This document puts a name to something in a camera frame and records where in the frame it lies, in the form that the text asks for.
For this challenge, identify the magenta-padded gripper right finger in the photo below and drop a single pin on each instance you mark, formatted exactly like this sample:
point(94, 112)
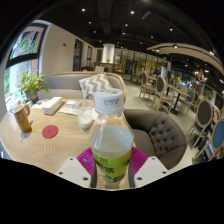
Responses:
point(138, 160)

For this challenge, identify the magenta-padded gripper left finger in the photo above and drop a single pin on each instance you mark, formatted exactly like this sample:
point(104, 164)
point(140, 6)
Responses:
point(86, 160)

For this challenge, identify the clear green-labelled drink bottle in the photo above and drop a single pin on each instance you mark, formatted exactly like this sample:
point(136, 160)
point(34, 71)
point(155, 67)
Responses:
point(111, 146)

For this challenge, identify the grey tufted armchair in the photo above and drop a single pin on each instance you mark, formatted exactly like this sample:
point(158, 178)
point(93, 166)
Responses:
point(163, 136)

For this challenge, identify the clear plastic cup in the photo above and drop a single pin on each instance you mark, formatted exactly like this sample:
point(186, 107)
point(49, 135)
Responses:
point(85, 118)

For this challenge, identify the flat round red coaster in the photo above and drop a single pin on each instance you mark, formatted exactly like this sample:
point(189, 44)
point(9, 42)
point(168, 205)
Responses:
point(50, 131)

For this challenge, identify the beige tissue box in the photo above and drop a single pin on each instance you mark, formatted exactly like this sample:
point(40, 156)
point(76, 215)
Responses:
point(51, 106)

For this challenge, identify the brown and white cup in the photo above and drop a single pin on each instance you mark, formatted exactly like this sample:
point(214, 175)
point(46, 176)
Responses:
point(22, 121)

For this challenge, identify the group of dining chairs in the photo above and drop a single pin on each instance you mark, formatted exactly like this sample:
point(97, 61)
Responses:
point(160, 86)

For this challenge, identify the grey chevron cushion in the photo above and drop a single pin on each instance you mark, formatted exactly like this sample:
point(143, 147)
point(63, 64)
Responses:
point(95, 83)

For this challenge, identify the grey curved sofa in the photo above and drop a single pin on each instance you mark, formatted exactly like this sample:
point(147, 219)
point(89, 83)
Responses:
point(63, 83)

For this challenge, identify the green potted plant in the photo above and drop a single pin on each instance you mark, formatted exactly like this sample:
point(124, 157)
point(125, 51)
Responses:
point(31, 83)

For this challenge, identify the dark-framed decorated window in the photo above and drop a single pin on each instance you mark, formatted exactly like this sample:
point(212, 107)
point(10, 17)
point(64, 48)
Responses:
point(21, 53)

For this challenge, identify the group of ceiling lights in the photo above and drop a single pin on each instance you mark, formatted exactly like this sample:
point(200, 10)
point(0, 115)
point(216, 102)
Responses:
point(132, 12)

